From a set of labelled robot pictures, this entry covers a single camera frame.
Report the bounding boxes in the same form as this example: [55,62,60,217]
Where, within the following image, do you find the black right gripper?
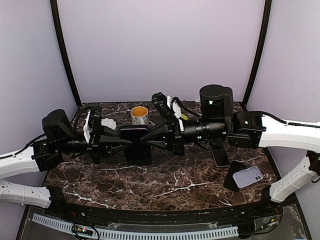
[140,115,228,157]

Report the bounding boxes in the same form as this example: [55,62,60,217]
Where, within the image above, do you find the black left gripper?
[57,121,133,164]

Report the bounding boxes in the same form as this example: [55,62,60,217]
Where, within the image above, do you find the black phone case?
[119,125,152,166]

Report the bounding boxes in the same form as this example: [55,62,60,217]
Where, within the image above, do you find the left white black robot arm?
[0,107,132,218]

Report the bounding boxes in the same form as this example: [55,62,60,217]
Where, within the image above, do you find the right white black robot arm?
[141,84,320,217]

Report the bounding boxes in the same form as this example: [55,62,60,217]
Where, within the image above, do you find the black phone on table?
[208,138,224,150]

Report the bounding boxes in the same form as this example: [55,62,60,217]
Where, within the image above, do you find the black phone under lavender case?
[223,160,246,192]

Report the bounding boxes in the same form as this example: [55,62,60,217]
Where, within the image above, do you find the white scalloped bowl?
[101,118,117,130]

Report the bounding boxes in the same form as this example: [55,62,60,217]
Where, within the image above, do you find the white mug orange inside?
[130,106,149,125]

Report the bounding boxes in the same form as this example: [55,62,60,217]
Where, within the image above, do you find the white-edged smartphone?
[211,147,230,168]

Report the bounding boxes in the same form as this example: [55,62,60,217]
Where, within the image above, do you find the small circuit board with leds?
[71,224,94,237]

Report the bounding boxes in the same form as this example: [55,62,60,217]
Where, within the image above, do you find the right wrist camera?
[151,92,185,121]

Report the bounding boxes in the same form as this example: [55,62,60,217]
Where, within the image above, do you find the white slotted cable duct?
[31,213,239,240]

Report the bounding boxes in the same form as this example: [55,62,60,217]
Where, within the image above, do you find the black front table rail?
[44,201,283,226]

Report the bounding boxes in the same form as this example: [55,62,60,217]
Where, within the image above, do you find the left black frame post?
[50,0,82,108]

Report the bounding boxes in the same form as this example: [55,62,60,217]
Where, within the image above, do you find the black frame post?
[241,0,272,108]
[50,0,82,108]

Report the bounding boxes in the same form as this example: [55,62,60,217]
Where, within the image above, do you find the right black frame post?
[241,0,272,108]

